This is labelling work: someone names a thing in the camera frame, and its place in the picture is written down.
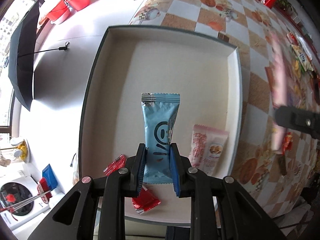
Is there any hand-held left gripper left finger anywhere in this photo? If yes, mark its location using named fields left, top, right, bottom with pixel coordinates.
left=27, top=143, right=148, bottom=240

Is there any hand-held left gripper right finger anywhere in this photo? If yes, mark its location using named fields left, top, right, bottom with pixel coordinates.
left=169, top=143, right=288, bottom=240

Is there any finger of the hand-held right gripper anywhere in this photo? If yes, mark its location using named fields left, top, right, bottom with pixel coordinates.
left=274, top=106, right=320, bottom=139

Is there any long pink snack packet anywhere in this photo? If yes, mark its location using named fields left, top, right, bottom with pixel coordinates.
left=269, top=32, right=288, bottom=153

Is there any blue snack packet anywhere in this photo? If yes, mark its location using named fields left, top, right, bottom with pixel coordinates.
left=141, top=92, right=181, bottom=185

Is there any white box with grey rim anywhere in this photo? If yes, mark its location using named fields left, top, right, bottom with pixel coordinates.
left=78, top=25, right=242, bottom=227

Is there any small red shiny snack packet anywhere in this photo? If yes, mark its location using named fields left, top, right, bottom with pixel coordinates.
left=282, top=132, right=293, bottom=155

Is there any orange snack packet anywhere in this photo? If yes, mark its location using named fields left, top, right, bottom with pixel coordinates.
left=265, top=66, right=276, bottom=100

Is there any pink snack packet with biscuit picture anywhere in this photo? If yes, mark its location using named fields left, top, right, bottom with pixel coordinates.
left=188, top=124, right=230, bottom=177

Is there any dark brown snack bar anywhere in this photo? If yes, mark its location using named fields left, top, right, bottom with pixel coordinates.
left=278, top=156, right=288, bottom=175

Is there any pile of assorted snack packets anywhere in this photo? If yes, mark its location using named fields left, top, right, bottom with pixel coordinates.
left=286, top=31, right=320, bottom=80

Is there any blue dustpan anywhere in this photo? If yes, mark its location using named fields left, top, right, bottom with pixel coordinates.
left=42, top=164, right=59, bottom=188

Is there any red broom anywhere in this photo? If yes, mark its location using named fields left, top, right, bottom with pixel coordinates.
left=0, top=177, right=54, bottom=213

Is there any white washing machine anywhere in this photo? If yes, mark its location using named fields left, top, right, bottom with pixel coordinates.
left=0, top=169, right=52, bottom=230

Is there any checkered food print tablecloth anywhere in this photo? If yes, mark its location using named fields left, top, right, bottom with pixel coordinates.
left=129, top=0, right=320, bottom=218

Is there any black umbrella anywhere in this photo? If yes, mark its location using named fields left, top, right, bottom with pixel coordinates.
left=7, top=0, right=70, bottom=112

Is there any white plastic basin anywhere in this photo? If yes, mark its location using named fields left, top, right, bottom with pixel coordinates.
left=49, top=7, right=72, bottom=25

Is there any red plastic basin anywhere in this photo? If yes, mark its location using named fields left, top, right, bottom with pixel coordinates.
left=46, top=0, right=71, bottom=21

